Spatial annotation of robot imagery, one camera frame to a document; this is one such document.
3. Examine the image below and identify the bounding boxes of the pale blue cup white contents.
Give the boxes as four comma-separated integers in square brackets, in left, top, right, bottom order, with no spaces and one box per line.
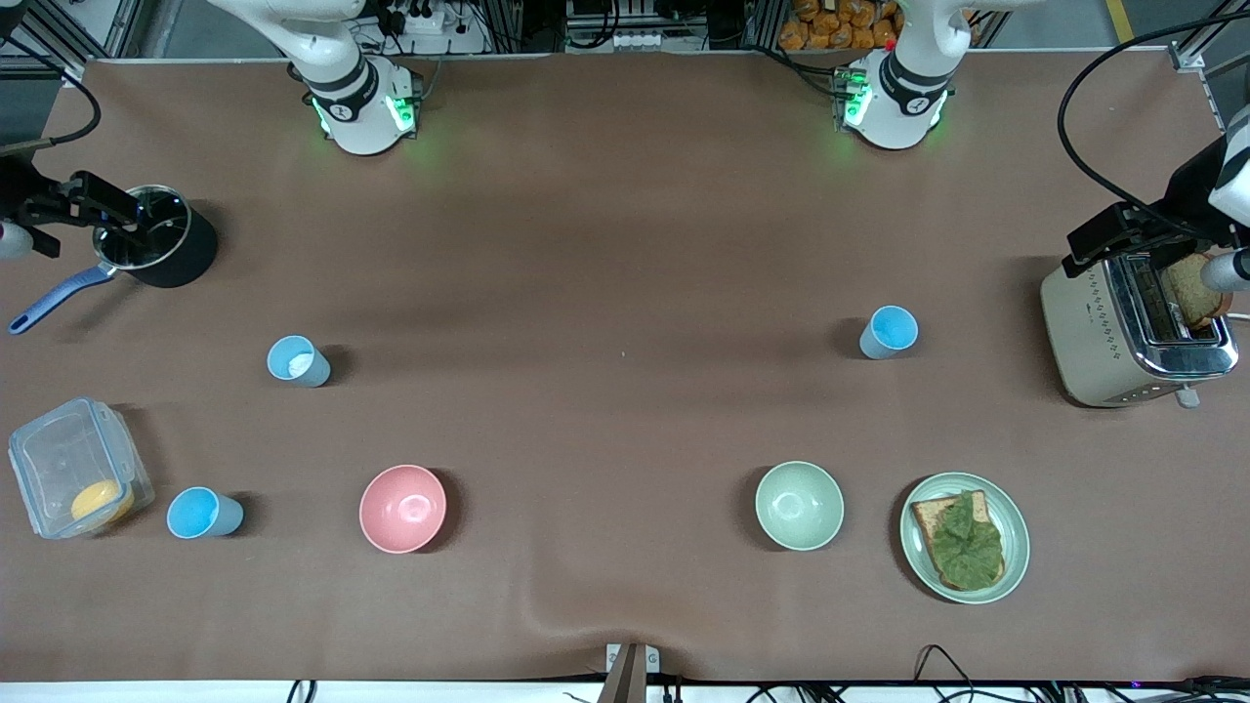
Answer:
[267,335,331,389]

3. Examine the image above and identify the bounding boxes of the glass pot lid blue knob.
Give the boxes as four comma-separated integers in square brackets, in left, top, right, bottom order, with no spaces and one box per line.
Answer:
[95,185,189,271]

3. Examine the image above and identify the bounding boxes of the dark toast slice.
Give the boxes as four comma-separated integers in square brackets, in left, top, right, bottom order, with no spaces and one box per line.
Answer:
[1160,252,1234,330]

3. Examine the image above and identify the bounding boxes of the cream and chrome toaster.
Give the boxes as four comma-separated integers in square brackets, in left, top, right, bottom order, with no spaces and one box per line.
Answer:
[1039,249,1241,409]

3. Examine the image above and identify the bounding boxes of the clear plastic food container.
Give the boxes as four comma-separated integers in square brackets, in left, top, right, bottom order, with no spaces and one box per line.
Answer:
[8,396,155,541]

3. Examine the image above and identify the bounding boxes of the orange round food piece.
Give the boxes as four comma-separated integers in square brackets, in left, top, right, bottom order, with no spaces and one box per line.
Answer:
[70,479,136,525]

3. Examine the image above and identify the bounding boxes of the pale green plate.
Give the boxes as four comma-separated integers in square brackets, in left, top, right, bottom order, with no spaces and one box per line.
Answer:
[899,472,1031,605]

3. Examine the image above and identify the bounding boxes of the brown bread slice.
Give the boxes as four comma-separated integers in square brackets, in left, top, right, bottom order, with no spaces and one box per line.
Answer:
[910,490,1007,592]

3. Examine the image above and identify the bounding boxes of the green lettuce leaf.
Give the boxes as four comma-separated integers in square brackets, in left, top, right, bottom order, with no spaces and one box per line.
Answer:
[926,491,1006,590]

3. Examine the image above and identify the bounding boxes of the orange snack packet pile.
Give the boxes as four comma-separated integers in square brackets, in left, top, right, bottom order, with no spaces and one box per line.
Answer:
[778,0,901,52]

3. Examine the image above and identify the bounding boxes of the pink bowl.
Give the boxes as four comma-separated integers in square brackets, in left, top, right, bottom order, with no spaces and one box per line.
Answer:
[358,464,448,555]

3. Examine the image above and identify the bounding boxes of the pale green bowl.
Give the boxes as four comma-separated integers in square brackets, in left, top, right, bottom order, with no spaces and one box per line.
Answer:
[754,460,846,552]

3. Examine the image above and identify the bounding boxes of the brown table mat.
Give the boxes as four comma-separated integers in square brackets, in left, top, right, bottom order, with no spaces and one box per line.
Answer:
[0,54,1250,684]

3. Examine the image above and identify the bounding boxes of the black saucepan blue handle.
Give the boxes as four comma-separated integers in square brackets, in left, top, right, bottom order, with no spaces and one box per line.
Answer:
[8,184,219,336]

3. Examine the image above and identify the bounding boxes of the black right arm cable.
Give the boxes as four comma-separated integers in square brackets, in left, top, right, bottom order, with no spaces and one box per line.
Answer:
[0,61,103,153]

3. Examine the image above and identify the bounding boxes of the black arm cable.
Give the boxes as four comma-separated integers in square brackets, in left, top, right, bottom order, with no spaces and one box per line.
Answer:
[0,61,103,153]
[1057,10,1250,235]

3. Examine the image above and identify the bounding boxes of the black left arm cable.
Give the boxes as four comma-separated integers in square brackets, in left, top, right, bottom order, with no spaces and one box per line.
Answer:
[1057,10,1250,235]

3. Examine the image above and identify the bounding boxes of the aluminium frame strut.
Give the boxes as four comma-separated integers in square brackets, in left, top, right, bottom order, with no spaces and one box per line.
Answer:
[15,0,133,58]
[1172,0,1250,74]

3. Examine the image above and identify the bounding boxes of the black looped floor cable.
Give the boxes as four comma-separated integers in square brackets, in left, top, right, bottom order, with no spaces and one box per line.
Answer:
[913,644,987,689]

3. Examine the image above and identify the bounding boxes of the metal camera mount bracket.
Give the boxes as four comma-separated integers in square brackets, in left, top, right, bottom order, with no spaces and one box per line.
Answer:
[604,641,661,703]

